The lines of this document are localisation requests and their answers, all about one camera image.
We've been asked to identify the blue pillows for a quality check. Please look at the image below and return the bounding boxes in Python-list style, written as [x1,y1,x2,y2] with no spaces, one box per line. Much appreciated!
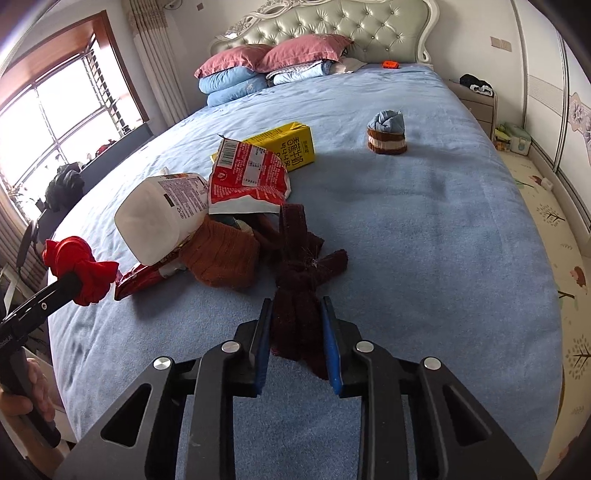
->
[198,68,269,94]

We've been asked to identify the black cloth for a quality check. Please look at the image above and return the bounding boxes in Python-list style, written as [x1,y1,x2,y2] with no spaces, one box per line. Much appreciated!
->
[459,74,494,96]

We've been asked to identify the barred window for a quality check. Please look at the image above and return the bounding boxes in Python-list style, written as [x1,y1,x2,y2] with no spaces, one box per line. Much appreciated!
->
[0,11,153,208]

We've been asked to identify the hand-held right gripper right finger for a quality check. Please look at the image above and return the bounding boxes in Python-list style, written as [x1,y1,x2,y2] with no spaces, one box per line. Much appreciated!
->
[322,295,539,480]

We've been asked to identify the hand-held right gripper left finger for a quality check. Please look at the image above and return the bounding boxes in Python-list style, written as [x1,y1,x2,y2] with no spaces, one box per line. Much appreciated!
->
[53,299,274,480]

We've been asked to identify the person's left hand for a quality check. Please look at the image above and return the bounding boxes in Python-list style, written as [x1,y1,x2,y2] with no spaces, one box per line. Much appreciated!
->
[0,357,57,430]

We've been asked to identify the yellow drink carton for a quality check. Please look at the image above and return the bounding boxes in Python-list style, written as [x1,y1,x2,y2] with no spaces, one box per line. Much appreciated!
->
[241,121,317,174]

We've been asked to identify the white flowered wardrobe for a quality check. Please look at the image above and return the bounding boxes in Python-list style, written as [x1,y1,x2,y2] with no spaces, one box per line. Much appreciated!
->
[510,0,591,176]

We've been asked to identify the blue folded quilt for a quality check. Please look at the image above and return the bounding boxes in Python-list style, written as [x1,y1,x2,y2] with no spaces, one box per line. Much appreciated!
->
[206,88,260,108]

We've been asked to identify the beige curtain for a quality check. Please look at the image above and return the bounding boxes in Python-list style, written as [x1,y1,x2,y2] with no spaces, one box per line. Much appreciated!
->
[122,0,190,123]

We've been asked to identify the orange brown knitted sock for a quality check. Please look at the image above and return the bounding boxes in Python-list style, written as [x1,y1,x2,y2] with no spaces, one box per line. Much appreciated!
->
[179,217,259,289]

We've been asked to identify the green storage box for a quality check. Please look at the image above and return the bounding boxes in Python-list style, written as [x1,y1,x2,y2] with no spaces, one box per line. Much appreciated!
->
[501,122,533,154]

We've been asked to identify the blue and brown sock bundle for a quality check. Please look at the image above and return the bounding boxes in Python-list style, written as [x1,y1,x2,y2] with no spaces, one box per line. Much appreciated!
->
[367,110,409,155]

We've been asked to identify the light patterned folded quilt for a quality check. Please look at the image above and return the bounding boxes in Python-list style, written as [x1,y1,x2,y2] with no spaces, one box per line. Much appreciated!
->
[267,60,345,86]

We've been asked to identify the grey nightstand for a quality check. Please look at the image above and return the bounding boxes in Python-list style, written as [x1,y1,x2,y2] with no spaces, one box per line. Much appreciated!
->
[448,79,498,139]

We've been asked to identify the dark brown sock bundle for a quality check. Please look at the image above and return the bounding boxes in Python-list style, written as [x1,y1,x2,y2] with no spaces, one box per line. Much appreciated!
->
[270,203,349,380]

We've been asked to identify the red glossy wrapper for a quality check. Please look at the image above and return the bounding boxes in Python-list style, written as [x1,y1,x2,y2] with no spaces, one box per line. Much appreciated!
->
[114,261,188,302]

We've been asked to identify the patterned floor mat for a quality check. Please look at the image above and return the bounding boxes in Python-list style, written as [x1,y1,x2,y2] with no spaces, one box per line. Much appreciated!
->
[501,148,591,476]

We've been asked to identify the white plastic milk bottle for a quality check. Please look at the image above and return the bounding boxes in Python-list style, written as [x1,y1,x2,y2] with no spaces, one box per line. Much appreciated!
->
[115,172,211,266]

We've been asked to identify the red snack packet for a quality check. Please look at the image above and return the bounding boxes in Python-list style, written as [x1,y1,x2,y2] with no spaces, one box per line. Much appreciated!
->
[208,135,291,215]

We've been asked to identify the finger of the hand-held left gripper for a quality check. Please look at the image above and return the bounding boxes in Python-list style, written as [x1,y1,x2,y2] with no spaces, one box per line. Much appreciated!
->
[9,272,81,325]

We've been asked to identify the red sock bundle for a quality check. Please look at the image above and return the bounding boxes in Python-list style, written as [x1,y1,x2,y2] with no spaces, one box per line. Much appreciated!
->
[42,236,120,306]

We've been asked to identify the pink pillow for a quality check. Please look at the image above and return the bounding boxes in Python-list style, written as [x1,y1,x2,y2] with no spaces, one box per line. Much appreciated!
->
[256,34,354,73]
[194,44,274,79]

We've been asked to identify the black clothing pile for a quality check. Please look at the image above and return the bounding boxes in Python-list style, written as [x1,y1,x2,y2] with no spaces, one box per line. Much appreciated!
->
[46,162,86,213]

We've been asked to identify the blue bed sheet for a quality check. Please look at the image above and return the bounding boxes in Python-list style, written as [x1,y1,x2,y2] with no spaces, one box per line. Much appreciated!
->
[47,62,563,480]

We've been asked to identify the tufted green headboard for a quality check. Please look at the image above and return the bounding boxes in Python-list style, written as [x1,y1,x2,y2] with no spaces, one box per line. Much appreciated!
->
[209,0,439,65]

